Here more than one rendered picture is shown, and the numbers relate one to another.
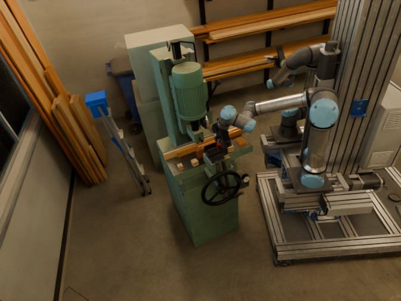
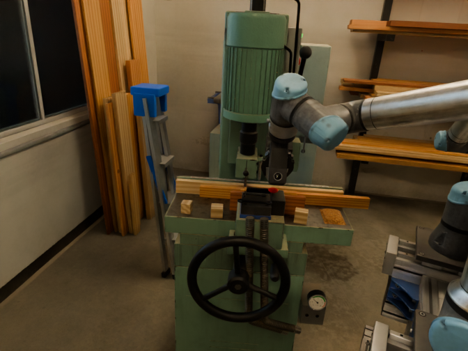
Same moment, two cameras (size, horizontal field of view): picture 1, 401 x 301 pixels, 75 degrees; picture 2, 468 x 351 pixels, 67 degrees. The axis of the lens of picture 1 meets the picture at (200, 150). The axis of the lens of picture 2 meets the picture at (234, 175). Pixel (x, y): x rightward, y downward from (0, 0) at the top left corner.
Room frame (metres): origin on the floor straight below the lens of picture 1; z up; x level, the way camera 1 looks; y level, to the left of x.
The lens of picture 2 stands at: (0.38, -0.36, 1.45)
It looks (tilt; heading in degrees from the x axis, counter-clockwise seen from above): 22 degrees down; 21
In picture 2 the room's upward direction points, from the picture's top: 3 degrees clockwise
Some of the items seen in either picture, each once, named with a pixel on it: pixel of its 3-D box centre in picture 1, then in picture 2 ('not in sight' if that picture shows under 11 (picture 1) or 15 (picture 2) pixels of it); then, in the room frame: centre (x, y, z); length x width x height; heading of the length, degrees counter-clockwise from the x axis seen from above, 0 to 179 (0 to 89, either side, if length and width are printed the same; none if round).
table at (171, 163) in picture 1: (211, 158); (257, 222); (1.37, -0.07, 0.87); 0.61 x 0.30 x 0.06; 109
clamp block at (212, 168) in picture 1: (216, 160); (258, 223); (1.29, -0.10, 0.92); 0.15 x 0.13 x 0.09; 109
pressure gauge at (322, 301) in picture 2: (245, 178); (316, 301); (1.34, -0.30, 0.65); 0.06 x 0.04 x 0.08; 109
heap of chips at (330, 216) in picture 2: (240, 140); (332, 214); (1.47, -0.30, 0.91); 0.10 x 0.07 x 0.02; 19
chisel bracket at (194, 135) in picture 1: (195, 133); (246, 164); (1.48, 0.02, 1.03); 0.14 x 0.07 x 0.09; 19
